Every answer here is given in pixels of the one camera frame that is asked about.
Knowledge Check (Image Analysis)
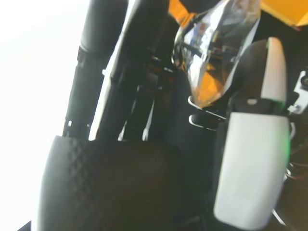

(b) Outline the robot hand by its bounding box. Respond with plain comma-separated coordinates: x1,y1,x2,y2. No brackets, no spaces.
33,0,292,231

